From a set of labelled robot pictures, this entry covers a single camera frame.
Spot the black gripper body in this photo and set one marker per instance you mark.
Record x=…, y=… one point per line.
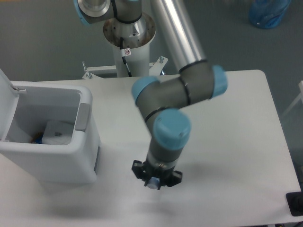
x=158, y=172

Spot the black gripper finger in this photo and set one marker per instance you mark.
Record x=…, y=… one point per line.
x=139, y=170
x=174, y=178

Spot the crushed clear plastic bottle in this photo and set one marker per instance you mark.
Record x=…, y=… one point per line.
x=153, y=183

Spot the white plastic bag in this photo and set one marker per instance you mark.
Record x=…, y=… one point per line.
x=57, y=133

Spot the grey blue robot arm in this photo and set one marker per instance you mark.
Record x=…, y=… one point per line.
x=160, y=102

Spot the white trash can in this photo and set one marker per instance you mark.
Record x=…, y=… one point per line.
x=25, y=109

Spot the blue snack wrapper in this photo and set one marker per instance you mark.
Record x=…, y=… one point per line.
x=37, y=139

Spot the black device at edge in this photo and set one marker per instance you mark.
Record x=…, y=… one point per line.
x=295, y=203

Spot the blue plastic bag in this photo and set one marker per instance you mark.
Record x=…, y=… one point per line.
x=267, y=14

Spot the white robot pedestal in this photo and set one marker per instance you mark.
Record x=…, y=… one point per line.
x=131, y=50

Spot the white frame at right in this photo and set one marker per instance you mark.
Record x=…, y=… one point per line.
x=297, y=100

